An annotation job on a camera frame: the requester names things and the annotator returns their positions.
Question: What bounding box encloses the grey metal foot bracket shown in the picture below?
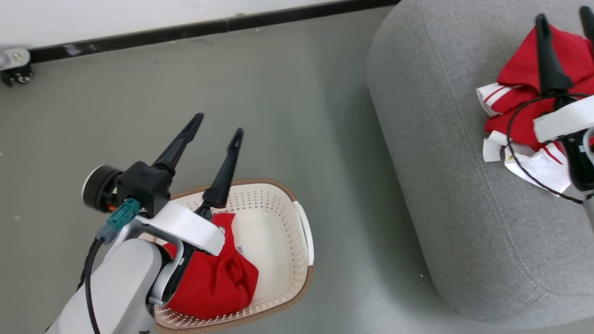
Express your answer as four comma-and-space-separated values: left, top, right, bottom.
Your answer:
0, 47, 31, 71

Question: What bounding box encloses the red jersey black lettering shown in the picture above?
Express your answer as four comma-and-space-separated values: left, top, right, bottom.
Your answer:
162, 212, 259, 321

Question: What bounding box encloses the black baseboard strip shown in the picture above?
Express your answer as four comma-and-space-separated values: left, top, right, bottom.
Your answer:
28, 0, 402, 64

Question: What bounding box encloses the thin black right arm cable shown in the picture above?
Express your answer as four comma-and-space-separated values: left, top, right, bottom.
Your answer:
505, 93, 591, 205

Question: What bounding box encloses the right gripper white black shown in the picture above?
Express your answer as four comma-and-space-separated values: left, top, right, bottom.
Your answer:
533, 6, 594, 192

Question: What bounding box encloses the small black caster wheel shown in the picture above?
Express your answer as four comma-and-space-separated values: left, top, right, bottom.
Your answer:
0, 64, 34, 88

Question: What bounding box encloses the cream perforated laundry basket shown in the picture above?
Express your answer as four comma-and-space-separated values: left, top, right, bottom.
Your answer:
139, 178, 315, 334

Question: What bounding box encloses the grey fabric cushion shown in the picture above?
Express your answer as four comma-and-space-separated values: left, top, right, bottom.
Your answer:
365, 0, 594, 325

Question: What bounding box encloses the red garment white striped trim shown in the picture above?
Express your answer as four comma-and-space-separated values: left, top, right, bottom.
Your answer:
476, 24, 594, 194

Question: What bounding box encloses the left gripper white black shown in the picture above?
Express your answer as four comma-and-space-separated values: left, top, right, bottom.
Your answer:
139, 113, 244, 307

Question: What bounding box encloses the black cable teal connector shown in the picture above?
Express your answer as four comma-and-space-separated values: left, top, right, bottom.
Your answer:
83, 198, 141, 334

